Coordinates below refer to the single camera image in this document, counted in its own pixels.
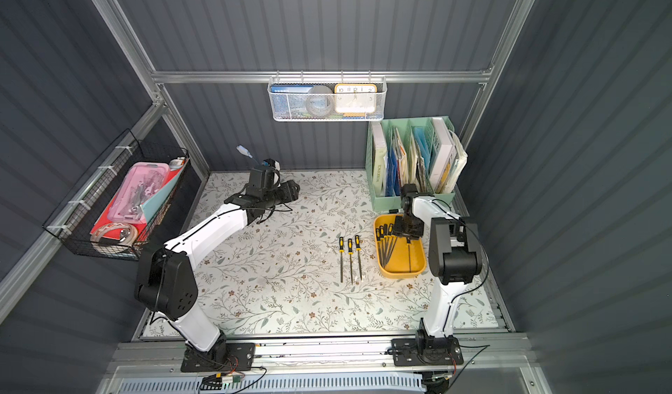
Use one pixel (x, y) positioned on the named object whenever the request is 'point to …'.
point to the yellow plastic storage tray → (398, 257)
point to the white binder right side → (455, 165)
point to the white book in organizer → (379, 160)
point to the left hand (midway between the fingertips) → (289, 186)
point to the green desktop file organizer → (410, 151)
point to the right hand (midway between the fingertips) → (412, 235)
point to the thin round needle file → (358, 249)
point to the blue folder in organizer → (392, 183)
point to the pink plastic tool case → (143, 180)
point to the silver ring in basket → (129, 242)
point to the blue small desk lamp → (243, 151)
